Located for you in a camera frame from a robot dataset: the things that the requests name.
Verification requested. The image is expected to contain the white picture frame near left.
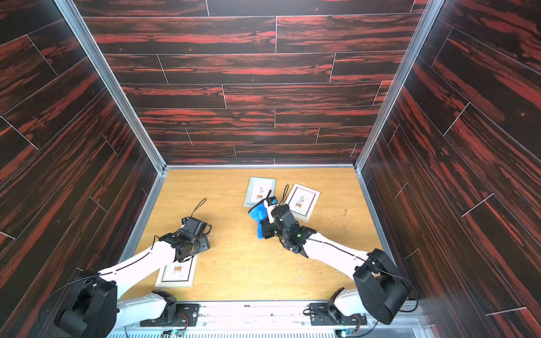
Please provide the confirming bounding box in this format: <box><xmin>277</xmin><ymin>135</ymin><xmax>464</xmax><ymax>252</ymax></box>
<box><xmin>155</xmin><ymin>255</ymin><xmax>198</xmax><ymax>288</ymax></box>

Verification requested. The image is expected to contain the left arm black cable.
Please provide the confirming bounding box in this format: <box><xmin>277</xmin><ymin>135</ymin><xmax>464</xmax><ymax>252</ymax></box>
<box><xmin>37</xmin><ymin>197</ymin><xmax>212</xmax><ymax>338</ymax></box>

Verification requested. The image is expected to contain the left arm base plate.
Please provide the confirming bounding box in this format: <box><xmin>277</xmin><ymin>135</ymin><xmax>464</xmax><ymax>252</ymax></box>
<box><xmin>139</xmin><ymin>303</ymin><xmax>200</xmax><ymax>329</ymax></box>

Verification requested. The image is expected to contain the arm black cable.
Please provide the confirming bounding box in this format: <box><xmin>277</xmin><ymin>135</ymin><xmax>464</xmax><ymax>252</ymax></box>
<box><xmin>37</xmin><ymin>197</ymin><xmax>212</xmax><ymax>338</ymax></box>
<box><xmin>278</xmin><ymin>184</ymin><xmax>419</xmax><ymax>338</ymax></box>

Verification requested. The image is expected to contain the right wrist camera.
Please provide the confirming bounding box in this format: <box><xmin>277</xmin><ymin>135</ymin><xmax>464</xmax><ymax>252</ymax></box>
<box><xmin>263</xmin><ymin>197</ymin><xmax>278</xmax><ymax>223</ymax></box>

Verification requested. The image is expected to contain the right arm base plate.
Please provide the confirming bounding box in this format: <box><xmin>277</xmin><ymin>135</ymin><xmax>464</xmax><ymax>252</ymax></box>
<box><xmin>303</xmin><ymin>302</ymin><xmax>367</xmax><ymax>326</ymax></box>

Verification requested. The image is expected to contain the aluminium front rail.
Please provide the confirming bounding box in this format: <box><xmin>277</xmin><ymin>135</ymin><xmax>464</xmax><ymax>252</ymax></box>
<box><xmin>107</xmin><ymin>301</ymin><xmax>436</xmax><ymax>337</ymax></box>

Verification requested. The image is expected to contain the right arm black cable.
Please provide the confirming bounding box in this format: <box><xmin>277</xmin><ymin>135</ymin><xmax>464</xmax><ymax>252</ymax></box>
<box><xmin>278</xmin><ymin>184</ymin><xmax>419</xmax><ymax>338</ymax></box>

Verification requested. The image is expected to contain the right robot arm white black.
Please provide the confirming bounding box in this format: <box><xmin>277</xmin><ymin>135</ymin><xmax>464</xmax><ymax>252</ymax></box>
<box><xmin>248</xmin><ymin>201</ymin><xmax>413</xmax><ymax>325</ymax></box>

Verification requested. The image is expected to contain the white picture frame deer print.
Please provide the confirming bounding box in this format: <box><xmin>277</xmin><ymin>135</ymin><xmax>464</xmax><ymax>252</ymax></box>
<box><xmin>286</xmin><ymin>184</ymin><xmax>320</xmax><ymax>223</ymax></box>

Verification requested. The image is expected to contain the grey-green picture frame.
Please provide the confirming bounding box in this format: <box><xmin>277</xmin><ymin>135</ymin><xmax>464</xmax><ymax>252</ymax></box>
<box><xmin>244</xmin><ymin>177</ymin><xmax>276</xmax><ymax>208</ymax></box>

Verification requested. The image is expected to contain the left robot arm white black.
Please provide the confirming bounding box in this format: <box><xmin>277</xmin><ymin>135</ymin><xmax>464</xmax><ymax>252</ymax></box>
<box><xmin>54</xmin><ymin>216</ymin><xmax>212</xmax><ymax>337</ymax></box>

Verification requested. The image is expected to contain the blue microfiber cloth black trim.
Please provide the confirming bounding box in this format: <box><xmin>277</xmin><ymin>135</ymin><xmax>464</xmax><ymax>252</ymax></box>
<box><xmin>248</xmin><ymin>190</ymin><xmax>272</xmax><ymax>239</ymax></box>

